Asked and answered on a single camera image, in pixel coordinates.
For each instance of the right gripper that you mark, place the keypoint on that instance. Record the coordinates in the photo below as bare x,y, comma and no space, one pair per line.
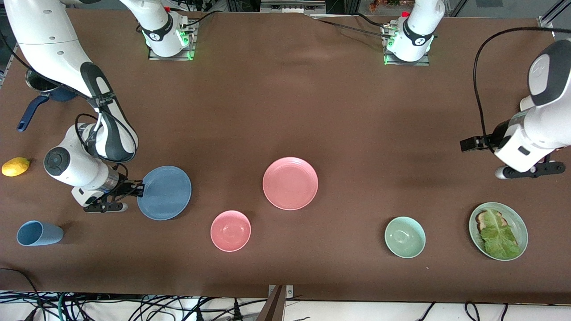
125,187

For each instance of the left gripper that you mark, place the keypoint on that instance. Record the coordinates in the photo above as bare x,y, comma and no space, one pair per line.
494,136

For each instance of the blue plate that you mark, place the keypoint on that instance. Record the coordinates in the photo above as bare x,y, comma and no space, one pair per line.
167,194

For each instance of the pink plate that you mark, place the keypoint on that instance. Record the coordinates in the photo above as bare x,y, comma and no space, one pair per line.
290,183

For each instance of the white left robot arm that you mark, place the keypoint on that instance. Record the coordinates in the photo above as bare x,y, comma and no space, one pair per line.
419,26

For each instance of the toast slice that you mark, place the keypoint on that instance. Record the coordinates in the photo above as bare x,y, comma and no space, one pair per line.
481,219

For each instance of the green plate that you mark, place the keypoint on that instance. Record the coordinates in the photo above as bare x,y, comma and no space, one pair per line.
519,227

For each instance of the green lettuce leaf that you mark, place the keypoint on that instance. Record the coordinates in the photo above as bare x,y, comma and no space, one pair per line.
499,238

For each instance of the blue plastic cup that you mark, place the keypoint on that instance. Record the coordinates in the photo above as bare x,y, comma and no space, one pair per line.
42,233

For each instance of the pink bowl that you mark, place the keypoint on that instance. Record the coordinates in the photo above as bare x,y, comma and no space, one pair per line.
230,231

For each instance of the green bowl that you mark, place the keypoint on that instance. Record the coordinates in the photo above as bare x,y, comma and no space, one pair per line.
405,237

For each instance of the yellow lemon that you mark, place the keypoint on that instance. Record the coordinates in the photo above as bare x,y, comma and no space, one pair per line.
15,166

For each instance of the dark blue saucepan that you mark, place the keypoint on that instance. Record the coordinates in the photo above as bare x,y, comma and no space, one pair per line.
31,109

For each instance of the glass lid with blue knob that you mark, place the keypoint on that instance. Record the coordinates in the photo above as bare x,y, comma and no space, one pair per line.
35,82

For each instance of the brown table cloth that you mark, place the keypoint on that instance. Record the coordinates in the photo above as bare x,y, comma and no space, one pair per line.
285,111

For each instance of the brown wooden pole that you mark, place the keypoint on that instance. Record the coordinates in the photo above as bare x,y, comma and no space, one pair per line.
274,307

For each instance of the grey metal box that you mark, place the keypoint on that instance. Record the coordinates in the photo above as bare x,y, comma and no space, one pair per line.
290,6

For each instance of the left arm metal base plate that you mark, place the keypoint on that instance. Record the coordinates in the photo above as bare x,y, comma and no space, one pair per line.
406,63

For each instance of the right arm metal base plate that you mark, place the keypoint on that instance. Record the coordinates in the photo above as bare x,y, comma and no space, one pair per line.
171,58

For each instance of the small metal bracket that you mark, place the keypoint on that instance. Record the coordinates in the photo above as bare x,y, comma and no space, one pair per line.
290,292

